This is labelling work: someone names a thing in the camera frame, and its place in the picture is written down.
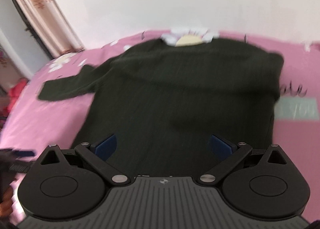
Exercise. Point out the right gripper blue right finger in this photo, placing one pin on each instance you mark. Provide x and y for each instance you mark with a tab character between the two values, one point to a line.
221	147

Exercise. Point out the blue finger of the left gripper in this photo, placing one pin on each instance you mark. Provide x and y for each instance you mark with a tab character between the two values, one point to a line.
22	153

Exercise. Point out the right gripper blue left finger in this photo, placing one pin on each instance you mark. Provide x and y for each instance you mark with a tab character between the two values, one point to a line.
105	147

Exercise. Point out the dark green knit sweater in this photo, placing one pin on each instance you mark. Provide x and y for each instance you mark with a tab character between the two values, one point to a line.
163	103

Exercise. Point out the red clothes pile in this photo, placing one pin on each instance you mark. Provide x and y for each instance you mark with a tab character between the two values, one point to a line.
15	92

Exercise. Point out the pink floral bed sheet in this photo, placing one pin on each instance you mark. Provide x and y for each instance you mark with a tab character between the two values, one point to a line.
34	124

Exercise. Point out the pink patterned curtain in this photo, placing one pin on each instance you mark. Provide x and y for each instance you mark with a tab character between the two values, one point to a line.
51	26

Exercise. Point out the black window frame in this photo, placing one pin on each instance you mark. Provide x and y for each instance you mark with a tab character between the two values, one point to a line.
29	28

